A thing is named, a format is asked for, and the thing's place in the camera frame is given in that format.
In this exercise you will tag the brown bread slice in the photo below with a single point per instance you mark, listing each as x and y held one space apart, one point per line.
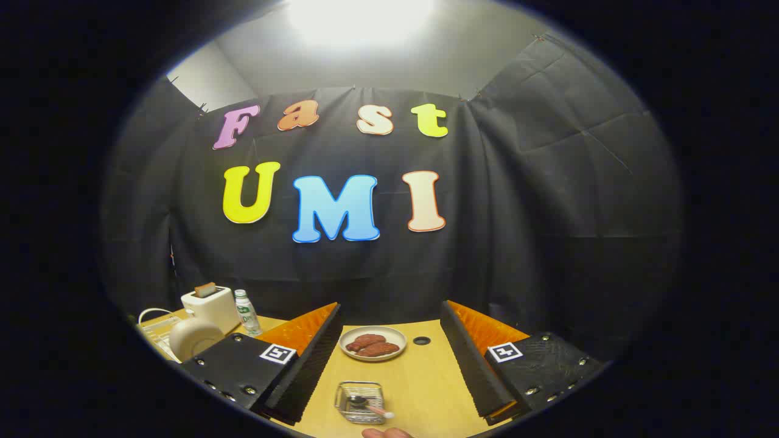
206 289

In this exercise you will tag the clear plastic bottle green label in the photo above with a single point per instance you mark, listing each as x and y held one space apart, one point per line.
247 316

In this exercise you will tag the grey plate with meat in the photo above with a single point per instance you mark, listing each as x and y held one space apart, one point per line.
372 359

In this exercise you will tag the brown meat piece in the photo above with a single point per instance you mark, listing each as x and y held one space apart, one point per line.
365 342
380 350

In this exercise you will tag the white toaster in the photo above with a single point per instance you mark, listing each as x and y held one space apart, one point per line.
213 309

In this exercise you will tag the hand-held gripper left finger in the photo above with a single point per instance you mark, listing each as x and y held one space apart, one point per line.
310 371

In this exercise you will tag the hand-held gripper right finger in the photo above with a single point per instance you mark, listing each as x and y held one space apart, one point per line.
475 371

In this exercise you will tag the cream plate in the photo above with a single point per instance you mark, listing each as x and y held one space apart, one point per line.
195 337

